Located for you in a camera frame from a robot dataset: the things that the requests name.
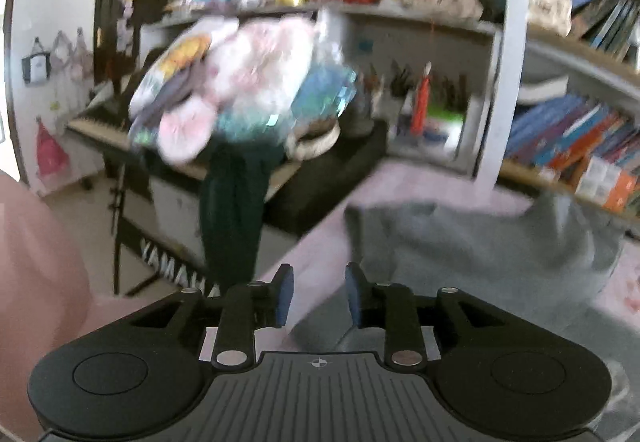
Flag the grey fleece garment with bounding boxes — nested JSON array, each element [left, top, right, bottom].
[[290, 190, 640, 442]]

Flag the pink cartoon desk mat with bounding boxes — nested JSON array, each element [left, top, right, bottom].
[[257, 161, 639, 358]]

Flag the white jar green lid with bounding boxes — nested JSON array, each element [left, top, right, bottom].
[[423, 107, 465, 149]]

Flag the red tassel pendant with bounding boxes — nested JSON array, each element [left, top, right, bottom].
[[410, 62, 432, 137]]

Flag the pink wrapped flower bouquet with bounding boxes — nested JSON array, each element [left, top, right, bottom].
[[128, 14, 357, 165]]

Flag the white wooden bookshelf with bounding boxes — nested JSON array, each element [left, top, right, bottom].
[[144, 0, 640, 233]]

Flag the orange white medicine box upper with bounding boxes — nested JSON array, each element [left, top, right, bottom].
[[574, 157, 637, 212]]

